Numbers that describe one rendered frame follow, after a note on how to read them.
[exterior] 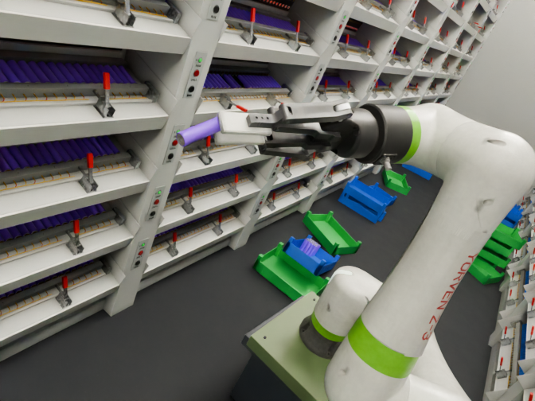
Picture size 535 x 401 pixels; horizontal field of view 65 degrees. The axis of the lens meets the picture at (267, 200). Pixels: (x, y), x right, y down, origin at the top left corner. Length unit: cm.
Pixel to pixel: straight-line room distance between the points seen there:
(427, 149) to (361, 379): 38
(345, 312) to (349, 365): 41
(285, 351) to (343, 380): 47
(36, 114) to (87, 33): 19
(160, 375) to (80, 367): 24
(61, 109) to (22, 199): 21
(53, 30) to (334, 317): 90
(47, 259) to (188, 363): 59
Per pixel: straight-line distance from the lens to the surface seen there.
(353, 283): 113
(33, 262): 118
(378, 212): 291
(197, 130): 52
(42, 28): 84
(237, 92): 139
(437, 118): 71
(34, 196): 104
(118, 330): 152
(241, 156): 154
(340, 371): 77
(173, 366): 148
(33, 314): 133
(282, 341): 123
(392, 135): 64
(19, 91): 94
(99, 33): 90
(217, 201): 160
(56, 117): 94
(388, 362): 73
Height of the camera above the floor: 116
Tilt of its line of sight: 27 degrees down
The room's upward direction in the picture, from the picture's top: 25 degrees clockwise
